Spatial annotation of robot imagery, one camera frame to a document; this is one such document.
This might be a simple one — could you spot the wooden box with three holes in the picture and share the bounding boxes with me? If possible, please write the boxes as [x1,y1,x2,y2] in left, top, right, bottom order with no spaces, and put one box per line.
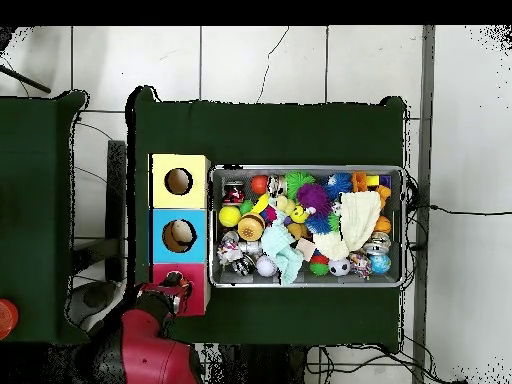
[148,153,212,318]

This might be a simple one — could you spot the purple spiky rubber toy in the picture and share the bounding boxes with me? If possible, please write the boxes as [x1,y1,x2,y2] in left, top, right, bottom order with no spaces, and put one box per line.
[295,182,333,217]

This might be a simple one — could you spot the blue stringy ball with eyes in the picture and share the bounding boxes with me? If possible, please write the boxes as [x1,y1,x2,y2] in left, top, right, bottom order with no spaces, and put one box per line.
[321,172,354,201]

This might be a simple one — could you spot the yellow plush duck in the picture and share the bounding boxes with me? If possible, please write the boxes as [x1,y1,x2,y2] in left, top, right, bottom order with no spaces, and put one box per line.
[274,194,298,216]

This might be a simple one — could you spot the mint green cloth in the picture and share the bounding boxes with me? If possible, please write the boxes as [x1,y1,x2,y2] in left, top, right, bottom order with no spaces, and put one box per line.
[260,207,305,286]

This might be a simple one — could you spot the orange red ball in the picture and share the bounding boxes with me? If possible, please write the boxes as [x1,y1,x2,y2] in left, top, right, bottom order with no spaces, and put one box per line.
[250,174,269,196]

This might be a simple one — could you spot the crushed red can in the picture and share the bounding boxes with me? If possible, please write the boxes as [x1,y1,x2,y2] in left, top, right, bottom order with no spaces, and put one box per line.
[222,181,246,206]

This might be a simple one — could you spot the black cable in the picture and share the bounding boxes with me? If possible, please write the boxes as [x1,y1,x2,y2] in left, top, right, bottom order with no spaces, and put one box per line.
[407,203,512,217]

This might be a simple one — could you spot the cream knitted cloth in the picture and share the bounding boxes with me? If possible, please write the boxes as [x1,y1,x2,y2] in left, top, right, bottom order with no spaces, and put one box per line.
[312,190,383,262]

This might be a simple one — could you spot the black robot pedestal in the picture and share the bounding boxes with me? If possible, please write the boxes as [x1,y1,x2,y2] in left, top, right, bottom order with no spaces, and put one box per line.
[207,344,309,384]

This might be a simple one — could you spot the shallow silver mesh bin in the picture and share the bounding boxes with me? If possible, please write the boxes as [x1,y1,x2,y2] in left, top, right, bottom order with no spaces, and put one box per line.
[208,164,407,288]

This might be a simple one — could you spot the toy hamburger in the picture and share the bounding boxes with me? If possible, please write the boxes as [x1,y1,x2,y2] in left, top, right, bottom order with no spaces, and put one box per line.
[237,212,267,242]

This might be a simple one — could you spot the green stringy rubber ball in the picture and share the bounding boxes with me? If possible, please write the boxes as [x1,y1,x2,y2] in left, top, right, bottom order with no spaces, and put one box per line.
[283,170,316,199]

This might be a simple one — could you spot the dark green tablecloth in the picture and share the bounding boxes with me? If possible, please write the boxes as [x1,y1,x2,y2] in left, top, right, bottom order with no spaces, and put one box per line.
[0,90,92,345]
[126,85,409,353]

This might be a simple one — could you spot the yellow ball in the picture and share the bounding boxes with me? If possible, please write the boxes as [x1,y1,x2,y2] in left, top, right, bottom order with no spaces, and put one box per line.
[218,205,242,228]

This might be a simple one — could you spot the orange round disc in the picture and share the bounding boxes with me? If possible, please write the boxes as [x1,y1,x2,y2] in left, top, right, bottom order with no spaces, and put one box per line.
[0,297,20,340]

